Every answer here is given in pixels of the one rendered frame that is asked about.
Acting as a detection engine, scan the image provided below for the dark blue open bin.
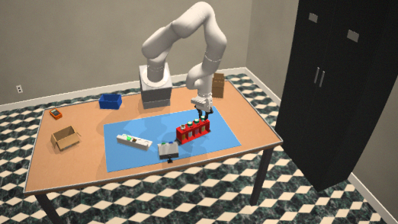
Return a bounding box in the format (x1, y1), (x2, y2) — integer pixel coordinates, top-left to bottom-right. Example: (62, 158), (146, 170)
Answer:
(98, 94), (122, 110)

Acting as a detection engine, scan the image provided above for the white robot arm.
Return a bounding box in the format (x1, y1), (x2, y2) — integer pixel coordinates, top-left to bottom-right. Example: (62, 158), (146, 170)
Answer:
(142, 2), (226, 107)

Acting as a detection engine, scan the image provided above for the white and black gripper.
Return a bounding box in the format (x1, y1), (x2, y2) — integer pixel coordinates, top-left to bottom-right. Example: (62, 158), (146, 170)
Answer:
(194, 96), (213, 120)

